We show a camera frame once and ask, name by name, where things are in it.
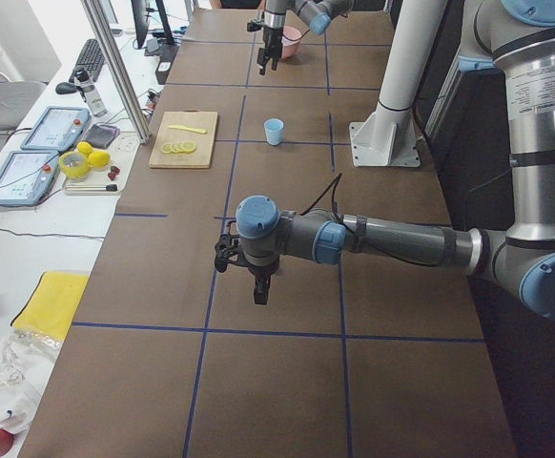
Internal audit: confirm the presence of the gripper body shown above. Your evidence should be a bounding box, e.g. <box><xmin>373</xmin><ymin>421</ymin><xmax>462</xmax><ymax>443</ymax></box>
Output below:
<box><xmin>263</xmin><ymin>26</ymin><xmax>283</xmax><ymax>52</ymax></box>
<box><xmin>243</xmin><ymin>253</ymin><xmax>279</xmax><ymax>277</ymax></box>

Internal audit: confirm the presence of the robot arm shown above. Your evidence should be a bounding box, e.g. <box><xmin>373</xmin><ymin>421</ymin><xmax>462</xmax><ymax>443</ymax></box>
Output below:
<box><xmin>247</xmin><ymin>0</ymin><xmax>355</xmax><ymax>75</ymax></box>
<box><xmin>215</xmin><ymin>1</ymin><xmax>555</xmax><ymax>321</ymax></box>

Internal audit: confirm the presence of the light blue plastic cup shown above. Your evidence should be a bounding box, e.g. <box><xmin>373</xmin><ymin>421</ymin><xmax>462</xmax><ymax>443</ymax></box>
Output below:
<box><xmin>264</xmin><ymin>118</ymin><xmax>284</xmax><ymax>146</ymax></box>

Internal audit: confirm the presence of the pink bowl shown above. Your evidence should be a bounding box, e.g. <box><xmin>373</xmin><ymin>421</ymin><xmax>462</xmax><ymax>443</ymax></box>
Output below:
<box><xmin>281</xmin><ymin>26</ymin><xmax>302</xmax><ymax>60</ymax></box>

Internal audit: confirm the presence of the yellow plastic knife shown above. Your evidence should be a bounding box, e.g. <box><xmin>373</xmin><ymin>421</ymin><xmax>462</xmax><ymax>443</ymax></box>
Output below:
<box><xmin>168</xmin><ymin>124</ymin><xmax>208</xmax><ymax>135</ymax></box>

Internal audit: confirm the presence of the black monitor stand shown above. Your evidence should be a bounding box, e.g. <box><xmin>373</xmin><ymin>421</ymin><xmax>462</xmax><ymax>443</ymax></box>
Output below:
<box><xmin>131</xmin><ymin>0</ymin><xmax>179</xmax><ymax>57</ymax></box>

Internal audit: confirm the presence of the bamboo cutting board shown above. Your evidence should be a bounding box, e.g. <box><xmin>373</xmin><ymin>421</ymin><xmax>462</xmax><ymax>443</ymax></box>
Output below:
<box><xmin>149</xmin><ymin>111</ymin><xmax>218</xmax><ymax>169</ymax></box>

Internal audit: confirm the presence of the white bear coaster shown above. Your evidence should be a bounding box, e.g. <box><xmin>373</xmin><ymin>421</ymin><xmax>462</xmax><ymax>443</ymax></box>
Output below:
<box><xmin>111</xmin><ymin>132</ymin><xmax>139</xmax><ymax>154</ymax></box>

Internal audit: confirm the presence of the black keyboard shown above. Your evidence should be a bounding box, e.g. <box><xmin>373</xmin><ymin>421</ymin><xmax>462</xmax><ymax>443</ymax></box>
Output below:
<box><xmin>69</xmin><ymin>38</ymin><xmax>105</xmax><ymax>83</ymax></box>

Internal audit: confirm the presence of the white tray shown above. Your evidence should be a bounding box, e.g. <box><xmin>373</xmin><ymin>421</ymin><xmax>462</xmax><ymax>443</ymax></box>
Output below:
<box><xmin>62</xmin><ymin>164</ymin><xmax>128</xmax><ymax>196</ymax></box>

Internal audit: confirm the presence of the grey purple pouch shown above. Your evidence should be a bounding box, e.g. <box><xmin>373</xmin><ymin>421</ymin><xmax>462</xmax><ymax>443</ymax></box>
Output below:
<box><xmin>84</xmin><ymin>124</ymin><xmax>120</xmax><ymax>149</ymax></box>

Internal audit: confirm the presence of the whole yellow lemon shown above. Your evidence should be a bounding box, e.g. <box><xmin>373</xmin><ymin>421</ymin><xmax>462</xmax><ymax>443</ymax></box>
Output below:
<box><xmin>76</xmin><ymin>141</ymin><xmax>94</xmax><ymax>156</ymax></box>
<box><xmin>87</xmin><ymin>150</ymin><xmax>111</xmax><ymax>169</ymax></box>

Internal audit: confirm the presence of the black computer mouse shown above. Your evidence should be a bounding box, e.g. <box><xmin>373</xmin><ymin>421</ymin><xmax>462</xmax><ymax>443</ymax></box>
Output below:
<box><xmin>54</xmin><ymin>82</ymin><xmax>77</xmax><ymax>95</ymax></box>

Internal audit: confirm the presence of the yellow cloth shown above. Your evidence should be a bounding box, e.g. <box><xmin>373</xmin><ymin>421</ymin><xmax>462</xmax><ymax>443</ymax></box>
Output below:
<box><xmin>10</xmin><ymin>271</ymin><xmax>89</xmax><ymax>343</ymax></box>

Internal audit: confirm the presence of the yellow tape roll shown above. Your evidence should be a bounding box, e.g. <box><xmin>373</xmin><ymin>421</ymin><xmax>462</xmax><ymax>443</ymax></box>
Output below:
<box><xmin>58</xmin><ymin>151</ymin><xmax>91</xmax><ymax>179</ymax></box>

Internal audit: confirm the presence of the far teach pendant tablet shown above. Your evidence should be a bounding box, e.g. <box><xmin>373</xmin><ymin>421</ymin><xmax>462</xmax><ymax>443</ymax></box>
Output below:
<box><xmin>21</xmin><ymin>106</ymin><xmax>91</xmax><ymax>153</ymax></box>

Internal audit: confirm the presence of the teach pendant tablet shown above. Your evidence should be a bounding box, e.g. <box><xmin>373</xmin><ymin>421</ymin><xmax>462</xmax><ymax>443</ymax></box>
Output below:
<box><xmin>21</xmin><ymin>106</ymin><xmax>91</xmax><ymax>153</ymax></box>
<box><xmin>0</xmin><ymin>150</ymin><xmax>60</xmax><ymax>207</ymax></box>

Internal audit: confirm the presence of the near teach pendant tablet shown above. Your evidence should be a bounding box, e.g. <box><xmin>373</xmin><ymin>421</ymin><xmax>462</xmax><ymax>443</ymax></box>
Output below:
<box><xmin>0</xmin><ymin>150</ymin><xmax>60</xmax><ymax>207</ymax></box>

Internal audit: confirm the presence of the clear plastic bag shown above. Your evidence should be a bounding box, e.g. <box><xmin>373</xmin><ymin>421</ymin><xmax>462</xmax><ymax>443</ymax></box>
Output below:
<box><xmin>0</xmin><ymin>330</ymin><xmax>62</xmax><ymax>435</ymax></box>

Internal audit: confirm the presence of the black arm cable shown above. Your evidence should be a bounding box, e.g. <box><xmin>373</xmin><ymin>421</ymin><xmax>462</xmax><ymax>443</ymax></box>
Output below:
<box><xmin>302</xmin><ymin>172</ymin><xmax>343</xmax><ymax>216</ymax></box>

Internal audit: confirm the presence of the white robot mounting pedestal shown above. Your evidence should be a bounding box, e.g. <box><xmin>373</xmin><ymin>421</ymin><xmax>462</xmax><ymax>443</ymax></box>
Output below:
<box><xmin>349</xmin><ymin>0</ymin><xmax>447</xmax><ymax>167</ymax></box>

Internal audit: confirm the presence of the aluminium frame post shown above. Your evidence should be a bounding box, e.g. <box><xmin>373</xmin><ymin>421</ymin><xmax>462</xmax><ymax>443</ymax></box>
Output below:
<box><xmin>81</xmin><ymin>0</ymin><xmax>151</xmax><ymax>144</ymax></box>

